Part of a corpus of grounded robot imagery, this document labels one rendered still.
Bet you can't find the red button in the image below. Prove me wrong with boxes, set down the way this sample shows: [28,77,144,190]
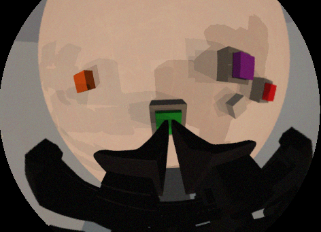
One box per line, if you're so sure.
[250,76,277,103]

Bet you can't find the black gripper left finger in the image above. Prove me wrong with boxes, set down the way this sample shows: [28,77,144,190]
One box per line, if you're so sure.
[93,120,169,197]

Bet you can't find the small orange block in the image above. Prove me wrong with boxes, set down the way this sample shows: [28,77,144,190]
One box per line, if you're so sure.
[73,70,96,93]

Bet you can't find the green button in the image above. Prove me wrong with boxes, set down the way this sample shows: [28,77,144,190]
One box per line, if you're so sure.
[149,99,188,135]

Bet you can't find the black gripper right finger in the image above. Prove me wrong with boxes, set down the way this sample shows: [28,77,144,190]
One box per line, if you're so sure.
[171,120,256,194]

